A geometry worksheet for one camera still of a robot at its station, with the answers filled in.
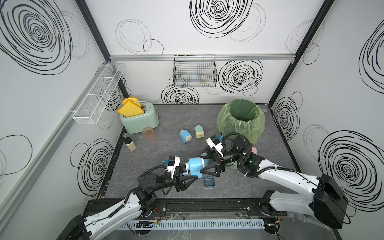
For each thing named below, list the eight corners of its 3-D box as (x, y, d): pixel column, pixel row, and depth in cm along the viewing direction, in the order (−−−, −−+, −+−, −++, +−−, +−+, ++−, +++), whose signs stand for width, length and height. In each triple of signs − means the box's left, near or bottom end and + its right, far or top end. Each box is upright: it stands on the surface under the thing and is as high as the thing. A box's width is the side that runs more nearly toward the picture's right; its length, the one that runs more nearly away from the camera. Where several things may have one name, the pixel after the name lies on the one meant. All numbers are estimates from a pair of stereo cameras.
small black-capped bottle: (131, 153, 95) (126, 146, 89) (127, 145, 99) (122, 138, 92) (137, 149, 97) (133, 142, 90) (134, 142, 100) (129, 135, 94)
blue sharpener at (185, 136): (186, 145, 98) (186, 140, 93) (178, 137, 102) (178, 132, 97) (192, 141, 100) (192, 135, 95) (184, 133, 104) (184, 128, 99)
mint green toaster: (126, 131, 106) (117, 117, 94) (152, 114, 116) (147, 99, 104) (135, 142, 100) (127, 128, 88) (162, 124, 110) (158, 109, 98)
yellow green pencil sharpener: (196, 140, 101) (196, 135, 96) (194, 130, 106) (194, 125, 102) (204, 138, 102) (204, 133, 97) (201, 129, 107) (201, 124, 102)
